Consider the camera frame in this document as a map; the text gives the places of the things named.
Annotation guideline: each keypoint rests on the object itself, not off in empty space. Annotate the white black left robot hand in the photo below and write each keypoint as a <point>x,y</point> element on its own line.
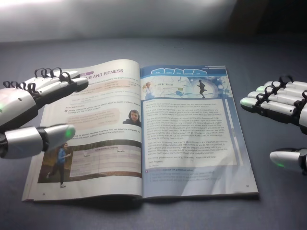
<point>16,100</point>

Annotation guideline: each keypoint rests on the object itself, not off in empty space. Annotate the textbook with printed pages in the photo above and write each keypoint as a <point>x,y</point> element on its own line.
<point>187,134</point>

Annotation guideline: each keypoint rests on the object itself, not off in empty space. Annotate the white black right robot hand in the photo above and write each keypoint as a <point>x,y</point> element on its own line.
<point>283,100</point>

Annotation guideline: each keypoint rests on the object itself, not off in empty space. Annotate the grey table cloth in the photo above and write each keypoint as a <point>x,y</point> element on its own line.
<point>168,215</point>

